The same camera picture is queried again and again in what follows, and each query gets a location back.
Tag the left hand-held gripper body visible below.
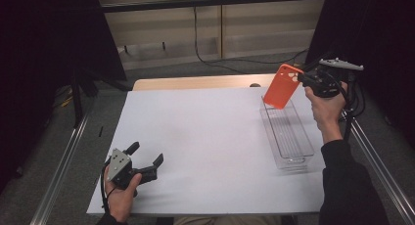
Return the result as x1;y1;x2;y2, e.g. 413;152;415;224
103;148;160;191

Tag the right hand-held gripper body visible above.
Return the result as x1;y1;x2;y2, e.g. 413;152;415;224
302;57;365;99

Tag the orange phone case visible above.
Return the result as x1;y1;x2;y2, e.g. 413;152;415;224
262;63;304;111

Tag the clear plastic container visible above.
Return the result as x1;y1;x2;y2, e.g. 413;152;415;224
258;95;316;171

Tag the person's left hand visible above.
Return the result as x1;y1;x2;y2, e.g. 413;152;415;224
104;166;144;223

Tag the person's right hand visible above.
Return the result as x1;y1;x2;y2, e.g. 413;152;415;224
303;81;348;145

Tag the white table sheet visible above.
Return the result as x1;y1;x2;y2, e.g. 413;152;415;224
85;86;328;217

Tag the black curtain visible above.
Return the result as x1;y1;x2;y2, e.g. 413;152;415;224
0;0;128;190
304;0;415;149

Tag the beige office desk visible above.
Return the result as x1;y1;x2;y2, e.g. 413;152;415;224
96;0;328;71

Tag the black metal stand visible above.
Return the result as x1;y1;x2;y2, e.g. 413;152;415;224
69;67;100;129

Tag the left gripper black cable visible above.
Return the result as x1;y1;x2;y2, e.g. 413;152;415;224
100;159;117;213

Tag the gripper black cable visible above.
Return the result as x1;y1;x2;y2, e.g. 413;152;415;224
100;159;117;213
338;70;367;143

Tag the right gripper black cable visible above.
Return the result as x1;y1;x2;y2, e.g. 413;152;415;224
338;70;367;143

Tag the metal floor rail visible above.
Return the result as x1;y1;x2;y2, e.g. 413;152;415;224
29;112;91;225
340;110;415;225

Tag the black power cable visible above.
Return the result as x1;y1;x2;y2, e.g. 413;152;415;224
193;4;309;75

